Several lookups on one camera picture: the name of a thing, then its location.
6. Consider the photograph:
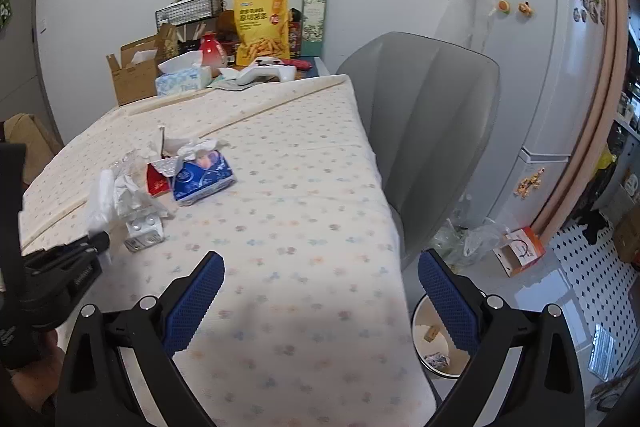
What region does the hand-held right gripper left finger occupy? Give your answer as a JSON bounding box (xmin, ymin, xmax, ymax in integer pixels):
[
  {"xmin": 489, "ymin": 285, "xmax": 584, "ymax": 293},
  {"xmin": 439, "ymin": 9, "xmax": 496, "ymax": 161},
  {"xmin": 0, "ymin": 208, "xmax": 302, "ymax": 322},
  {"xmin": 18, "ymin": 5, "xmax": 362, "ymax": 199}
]
[{"xmin": 55, "ymin": 251, "xmax": 225, "ymax": 427}]

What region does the light blue tissue box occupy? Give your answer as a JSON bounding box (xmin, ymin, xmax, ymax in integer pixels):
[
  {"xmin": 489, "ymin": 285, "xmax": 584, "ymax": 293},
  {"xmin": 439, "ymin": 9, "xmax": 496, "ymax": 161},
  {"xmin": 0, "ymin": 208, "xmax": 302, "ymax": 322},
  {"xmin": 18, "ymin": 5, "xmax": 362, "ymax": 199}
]
[{"xmin": 154, "ymin": 53, "xmax": 214, "ymax": 97}]

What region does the orange and white carton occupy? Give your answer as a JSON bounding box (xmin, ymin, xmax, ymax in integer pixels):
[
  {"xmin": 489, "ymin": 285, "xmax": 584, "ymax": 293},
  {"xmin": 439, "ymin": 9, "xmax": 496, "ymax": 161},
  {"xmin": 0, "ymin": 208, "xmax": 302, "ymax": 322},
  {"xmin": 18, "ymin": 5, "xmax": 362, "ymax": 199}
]
[{"xmin": 492, "ymin": 226, "xmax": 546, "ymax": 278}]

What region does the yellow plastic bag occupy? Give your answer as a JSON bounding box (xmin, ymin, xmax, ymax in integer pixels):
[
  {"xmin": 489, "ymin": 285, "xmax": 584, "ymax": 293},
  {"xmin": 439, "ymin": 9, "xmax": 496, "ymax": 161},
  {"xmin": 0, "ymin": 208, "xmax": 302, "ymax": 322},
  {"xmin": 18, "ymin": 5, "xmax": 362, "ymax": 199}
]
[{"xmin": 597, "ymin": 146, "xmax": 617, "ymax": 174}]

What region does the white refrigerator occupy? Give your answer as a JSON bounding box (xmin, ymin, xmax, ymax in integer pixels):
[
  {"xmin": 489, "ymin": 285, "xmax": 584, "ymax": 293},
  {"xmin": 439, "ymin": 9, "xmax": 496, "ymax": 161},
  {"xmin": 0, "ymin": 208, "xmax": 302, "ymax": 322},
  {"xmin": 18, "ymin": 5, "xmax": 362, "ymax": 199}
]
[{"xmin": 470, "ymin": 0, "xmax": 617, "ymax": 229}]

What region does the black cloth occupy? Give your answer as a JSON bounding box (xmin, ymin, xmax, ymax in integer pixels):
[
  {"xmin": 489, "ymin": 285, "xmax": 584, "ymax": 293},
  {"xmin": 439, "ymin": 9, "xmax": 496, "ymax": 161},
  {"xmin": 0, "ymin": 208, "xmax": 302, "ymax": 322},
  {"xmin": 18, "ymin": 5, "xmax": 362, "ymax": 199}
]
[{"xmin": 574, "ymin": 206, "xmax": 610, "ymax": 244}]

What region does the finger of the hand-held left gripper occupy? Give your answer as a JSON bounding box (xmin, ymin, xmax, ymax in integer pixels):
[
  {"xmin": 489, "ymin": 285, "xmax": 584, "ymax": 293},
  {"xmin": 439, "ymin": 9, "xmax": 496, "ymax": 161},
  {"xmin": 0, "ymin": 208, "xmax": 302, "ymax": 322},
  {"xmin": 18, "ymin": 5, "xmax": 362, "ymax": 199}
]
[{"xmin": 70, "ymin": 230, "xmax": 112, "ymax": 266}]

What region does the red and white vase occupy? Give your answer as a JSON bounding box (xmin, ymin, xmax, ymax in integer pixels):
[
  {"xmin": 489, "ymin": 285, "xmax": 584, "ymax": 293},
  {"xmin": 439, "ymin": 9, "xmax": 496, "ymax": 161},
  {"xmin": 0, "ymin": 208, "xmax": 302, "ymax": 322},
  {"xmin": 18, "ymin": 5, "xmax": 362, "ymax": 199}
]
[{"xmin": 198, "ymin": 32, "xmax": 226, "ymax": 67}]

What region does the tall green box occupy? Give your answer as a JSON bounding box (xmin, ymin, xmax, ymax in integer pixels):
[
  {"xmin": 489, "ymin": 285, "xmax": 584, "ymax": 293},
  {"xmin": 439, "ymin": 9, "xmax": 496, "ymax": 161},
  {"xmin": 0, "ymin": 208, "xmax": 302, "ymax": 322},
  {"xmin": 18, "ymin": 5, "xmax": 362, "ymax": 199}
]
[{"xmin": 301, "ymin": 0, "xmax": 329, "ymax": 58}]

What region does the clear plastic wrapper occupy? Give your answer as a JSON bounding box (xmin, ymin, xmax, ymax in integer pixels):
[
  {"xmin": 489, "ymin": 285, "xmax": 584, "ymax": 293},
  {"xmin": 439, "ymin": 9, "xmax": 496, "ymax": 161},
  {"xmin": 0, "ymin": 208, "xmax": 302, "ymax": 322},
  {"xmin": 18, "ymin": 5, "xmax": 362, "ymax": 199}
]
[{"xmin": 86, "ymin": 151, "xmax": 173, "ymax": 235}]

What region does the hanging white mesh bag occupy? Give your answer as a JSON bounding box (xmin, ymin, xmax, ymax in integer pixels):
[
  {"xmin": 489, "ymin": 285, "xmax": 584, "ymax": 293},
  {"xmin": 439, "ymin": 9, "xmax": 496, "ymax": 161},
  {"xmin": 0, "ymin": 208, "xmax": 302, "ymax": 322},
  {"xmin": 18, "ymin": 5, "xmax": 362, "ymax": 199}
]
[{"xmin": 464, "ymin": 0, "xmax": 497, "ymax": 50}]

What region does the floral cream table pad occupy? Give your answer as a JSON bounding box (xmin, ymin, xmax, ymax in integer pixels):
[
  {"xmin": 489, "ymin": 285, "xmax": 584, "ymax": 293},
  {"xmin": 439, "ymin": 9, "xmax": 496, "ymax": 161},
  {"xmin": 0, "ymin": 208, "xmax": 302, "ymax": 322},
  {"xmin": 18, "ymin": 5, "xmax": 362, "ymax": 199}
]
[{"xmin": 20, "ymin": 74, "xmax": 437, "ymax": 427}]

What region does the yellow figurine magnet cluster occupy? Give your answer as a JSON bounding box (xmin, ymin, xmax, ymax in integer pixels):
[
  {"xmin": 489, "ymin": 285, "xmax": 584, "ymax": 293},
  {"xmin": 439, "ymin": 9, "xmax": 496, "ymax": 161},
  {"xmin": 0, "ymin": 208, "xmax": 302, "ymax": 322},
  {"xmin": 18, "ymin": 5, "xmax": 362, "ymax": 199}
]
[{"xmin": 514, "ymin": 168, "xmax": 547, "ymax": 201}]

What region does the blue tissue pack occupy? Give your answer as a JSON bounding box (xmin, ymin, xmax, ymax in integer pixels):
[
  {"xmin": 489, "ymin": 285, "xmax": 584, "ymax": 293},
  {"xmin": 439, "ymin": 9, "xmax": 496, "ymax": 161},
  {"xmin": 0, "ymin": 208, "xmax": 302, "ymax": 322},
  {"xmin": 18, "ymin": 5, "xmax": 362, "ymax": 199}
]
[{"xmin": 171, "ymin": 151, "xmax": 236, "ymax": 207}]

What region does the red foil packet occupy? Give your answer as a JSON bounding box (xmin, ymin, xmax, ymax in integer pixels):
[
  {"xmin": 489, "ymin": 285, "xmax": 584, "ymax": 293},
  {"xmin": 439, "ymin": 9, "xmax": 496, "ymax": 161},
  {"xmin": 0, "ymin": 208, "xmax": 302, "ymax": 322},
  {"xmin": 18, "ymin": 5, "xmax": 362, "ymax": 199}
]
[{"xmin": 146, "ymin": 158, "xmax": 177, "ymax": 198}]

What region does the white bin with blue rim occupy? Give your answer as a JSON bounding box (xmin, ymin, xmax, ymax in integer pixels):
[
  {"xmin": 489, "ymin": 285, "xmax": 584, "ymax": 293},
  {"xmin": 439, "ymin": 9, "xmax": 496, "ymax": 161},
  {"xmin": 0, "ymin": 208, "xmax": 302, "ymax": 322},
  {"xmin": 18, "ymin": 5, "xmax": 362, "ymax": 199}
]
[{"xmin": 411, "ymin": 293, "xmax": 482, "ymax": 381}]

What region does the white tissue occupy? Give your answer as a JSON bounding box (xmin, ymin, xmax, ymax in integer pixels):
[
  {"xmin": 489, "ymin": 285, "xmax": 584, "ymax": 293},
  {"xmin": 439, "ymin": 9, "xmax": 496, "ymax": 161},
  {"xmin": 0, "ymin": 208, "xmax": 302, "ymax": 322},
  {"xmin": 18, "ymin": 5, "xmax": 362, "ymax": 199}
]
[{"xmin": 164, "ymin": 137, "xmax": 227, "ymax": 160}]

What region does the clear plastic bag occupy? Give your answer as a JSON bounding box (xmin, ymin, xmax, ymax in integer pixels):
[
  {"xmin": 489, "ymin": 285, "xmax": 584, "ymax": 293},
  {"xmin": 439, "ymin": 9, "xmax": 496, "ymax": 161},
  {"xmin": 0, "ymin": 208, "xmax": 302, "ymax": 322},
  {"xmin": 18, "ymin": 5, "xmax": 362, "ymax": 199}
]
[{"xmin": 429, "ymin": 216, "xmax": 507, "ymax": 269}]

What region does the small pill blister box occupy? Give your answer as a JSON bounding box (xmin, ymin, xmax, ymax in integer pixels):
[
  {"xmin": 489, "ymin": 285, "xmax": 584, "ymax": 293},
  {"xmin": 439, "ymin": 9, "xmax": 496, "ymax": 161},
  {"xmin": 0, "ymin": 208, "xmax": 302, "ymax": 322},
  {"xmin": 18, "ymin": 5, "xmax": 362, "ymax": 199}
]
[{"xmin": 123, "ymin": 214, "xmax": 166, "ymax": 253}]

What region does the black wire basket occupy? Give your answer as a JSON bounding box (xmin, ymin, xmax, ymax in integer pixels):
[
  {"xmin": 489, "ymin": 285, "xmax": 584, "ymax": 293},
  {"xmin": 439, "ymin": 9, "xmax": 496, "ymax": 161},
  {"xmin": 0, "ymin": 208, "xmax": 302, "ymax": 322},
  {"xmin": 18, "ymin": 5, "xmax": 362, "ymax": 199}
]
[{"xmin": 154, "ymin": 0, "xmax": 224, "ymax": 28}]

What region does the person's left hand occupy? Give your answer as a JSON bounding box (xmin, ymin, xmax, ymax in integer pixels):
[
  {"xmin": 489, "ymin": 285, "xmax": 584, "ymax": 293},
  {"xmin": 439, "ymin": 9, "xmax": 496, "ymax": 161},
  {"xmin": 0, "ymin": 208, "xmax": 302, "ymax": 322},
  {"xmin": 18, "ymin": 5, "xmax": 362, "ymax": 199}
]
[{"xmin": 9, "ymin": 329, "xmax": 64, "ymax": 414}]

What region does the silver foil mat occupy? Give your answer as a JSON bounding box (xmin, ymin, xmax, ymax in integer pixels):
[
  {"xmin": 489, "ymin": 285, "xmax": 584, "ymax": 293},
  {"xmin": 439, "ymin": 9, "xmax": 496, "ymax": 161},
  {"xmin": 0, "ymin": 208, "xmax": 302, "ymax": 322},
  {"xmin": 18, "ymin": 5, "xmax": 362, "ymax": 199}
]
[{"xmin": 587, "ymin": 326, "xmax": 617, "ymax": 383}]

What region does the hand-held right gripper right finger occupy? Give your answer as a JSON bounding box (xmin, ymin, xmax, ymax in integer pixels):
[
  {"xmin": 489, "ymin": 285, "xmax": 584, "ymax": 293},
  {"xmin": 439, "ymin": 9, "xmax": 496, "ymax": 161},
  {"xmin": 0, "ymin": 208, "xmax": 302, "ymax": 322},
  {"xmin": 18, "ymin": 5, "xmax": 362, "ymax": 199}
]
[{"xmin": 417, "ymin": 249, "xmax": 586, "ymax": 427}]

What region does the yellow snack bag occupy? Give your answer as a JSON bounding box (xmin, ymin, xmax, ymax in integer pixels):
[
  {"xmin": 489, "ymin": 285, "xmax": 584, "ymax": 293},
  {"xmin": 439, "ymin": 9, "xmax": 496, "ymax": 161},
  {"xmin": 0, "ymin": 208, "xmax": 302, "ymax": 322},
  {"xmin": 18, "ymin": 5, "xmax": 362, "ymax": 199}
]
[{"xmin": 232, "ymin": 0, "xmax": 293, "ymax": 67}]

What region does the white game controller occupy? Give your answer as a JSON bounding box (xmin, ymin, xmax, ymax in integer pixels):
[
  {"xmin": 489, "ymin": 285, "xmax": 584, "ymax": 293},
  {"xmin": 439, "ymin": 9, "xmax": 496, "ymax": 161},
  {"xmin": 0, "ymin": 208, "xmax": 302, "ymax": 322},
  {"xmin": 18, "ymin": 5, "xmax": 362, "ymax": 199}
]
[{"xmin": 234, "ymin": 55, "xmax": 299, "ymax": 86}]

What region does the open brown cardboard box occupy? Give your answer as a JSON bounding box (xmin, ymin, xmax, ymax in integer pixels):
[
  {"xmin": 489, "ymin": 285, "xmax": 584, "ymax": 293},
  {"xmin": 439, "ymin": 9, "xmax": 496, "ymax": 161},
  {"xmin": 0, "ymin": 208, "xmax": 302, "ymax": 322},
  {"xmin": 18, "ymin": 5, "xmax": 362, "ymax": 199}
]
[{"xmin": 105, "ymin": 24, "xmax": 179, "ymax": 107}]

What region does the grey chair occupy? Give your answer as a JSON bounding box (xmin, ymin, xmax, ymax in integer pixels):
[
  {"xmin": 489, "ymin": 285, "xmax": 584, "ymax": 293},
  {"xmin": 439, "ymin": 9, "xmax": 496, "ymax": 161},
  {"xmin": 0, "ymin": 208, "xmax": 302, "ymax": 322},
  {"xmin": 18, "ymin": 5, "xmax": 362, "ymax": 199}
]
[{"xmin": 334, "ymin": 31, "xmax": 501, "ymax": 269}]

